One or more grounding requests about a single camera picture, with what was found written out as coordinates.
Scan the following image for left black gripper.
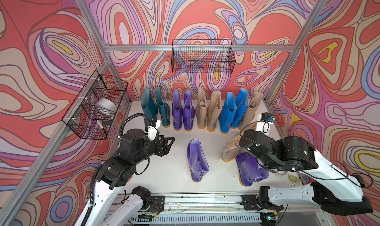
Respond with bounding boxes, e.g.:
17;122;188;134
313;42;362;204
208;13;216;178
132;134;175;166

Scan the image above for beige boot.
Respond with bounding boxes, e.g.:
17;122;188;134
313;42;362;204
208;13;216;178
207;91;222;132
221;134;247;162
238;91;264;131
196;87;207;129

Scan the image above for teal boot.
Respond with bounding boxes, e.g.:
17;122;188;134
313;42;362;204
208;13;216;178
154;87;171;128
141;87;158;119

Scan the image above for dark purple boot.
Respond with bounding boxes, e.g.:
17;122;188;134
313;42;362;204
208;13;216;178
183;90;195;131
172;89;183;131

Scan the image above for blue boot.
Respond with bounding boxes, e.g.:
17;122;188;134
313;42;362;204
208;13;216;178
219;92;237;134
230;88;249;129

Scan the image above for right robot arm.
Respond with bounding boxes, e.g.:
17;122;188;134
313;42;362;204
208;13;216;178
239;129;374;216

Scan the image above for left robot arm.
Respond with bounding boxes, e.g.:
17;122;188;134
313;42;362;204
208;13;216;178
76;135;175;226

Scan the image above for yellow binder clip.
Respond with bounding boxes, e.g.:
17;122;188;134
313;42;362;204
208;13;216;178
288;174;303;187

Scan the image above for white tape roll in basket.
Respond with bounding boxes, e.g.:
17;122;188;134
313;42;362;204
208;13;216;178
95;98;117;116

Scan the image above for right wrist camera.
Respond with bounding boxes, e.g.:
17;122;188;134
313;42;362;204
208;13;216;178
255;112;275;136

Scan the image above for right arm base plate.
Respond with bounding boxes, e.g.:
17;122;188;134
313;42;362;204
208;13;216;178
241;194;284;211

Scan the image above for black wire basket left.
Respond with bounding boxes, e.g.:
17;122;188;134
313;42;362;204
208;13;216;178
62;71;128;140

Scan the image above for black wire basket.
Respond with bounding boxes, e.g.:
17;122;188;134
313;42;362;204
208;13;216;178
171;38;236;74
62;71;128;140

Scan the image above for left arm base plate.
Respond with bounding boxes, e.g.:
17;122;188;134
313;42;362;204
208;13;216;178
140;195;165;214

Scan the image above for black wire basket back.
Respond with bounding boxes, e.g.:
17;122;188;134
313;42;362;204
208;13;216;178
171;38;236;74

